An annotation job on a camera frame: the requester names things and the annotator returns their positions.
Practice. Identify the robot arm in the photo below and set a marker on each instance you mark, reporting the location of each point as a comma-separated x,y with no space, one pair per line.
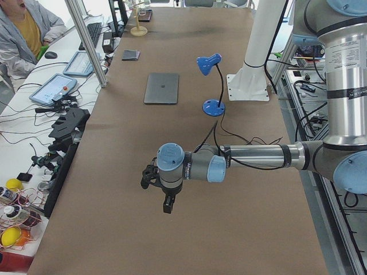
340,26

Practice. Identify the seated person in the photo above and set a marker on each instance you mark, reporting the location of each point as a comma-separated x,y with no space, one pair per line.
26,26

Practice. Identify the far teach pendant tablet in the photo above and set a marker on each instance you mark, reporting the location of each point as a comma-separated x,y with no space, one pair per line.
79,65

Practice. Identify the teach pendant tablet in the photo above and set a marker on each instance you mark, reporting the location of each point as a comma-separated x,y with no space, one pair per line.
54,89
79,65

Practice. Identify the black keyboard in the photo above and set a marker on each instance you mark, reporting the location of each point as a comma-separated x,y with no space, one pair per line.
94,30

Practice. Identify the aluminium frame post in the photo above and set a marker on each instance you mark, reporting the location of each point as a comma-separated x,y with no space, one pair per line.
77,18

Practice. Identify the near teach pendant tablet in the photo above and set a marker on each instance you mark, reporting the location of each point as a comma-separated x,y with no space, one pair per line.
54,89

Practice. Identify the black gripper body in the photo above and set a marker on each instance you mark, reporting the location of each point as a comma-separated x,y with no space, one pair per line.
170,194

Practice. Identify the grey laptop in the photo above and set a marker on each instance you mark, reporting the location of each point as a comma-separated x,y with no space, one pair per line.
162,89

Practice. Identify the black computer mouse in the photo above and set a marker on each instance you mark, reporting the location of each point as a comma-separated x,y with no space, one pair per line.
50,55

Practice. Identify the folded grey cloth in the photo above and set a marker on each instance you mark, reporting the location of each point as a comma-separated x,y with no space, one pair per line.
130,55

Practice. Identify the wooden mug tree stand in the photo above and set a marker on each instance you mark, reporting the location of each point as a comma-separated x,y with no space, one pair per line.
134,6

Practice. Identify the blue desk lamp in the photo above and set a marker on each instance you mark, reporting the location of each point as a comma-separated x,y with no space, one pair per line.
214,90

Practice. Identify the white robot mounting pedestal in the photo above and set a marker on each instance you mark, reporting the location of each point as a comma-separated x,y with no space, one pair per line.
249,83

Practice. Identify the yellow ball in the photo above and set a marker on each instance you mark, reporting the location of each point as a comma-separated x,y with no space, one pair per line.
14,184

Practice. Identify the black tray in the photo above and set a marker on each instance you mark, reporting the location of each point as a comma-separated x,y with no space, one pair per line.
145,16

